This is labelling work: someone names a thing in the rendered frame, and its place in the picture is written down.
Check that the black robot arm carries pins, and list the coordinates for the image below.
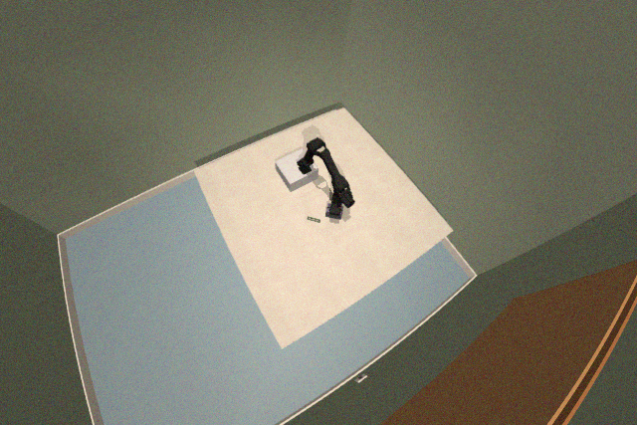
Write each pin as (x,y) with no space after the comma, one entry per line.
(338,181)

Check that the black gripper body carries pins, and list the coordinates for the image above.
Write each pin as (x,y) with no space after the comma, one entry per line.
(335,210)

